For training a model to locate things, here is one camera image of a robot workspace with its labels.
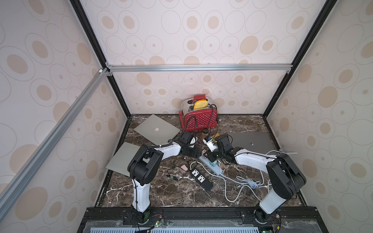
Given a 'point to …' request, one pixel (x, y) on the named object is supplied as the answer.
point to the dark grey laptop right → (259, 141)
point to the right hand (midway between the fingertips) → (204, 154)
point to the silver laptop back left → (158, 130)
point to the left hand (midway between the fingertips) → (199, 154)
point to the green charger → (213, 163)
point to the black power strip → (201, 180)
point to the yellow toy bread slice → (200, 104)
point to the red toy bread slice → (198, 97)
